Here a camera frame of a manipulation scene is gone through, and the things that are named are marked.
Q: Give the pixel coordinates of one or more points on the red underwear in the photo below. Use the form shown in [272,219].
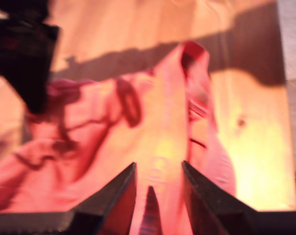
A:
[101,134]

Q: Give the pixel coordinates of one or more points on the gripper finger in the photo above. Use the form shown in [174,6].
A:
[113,208]
[28,68]
[211,210]

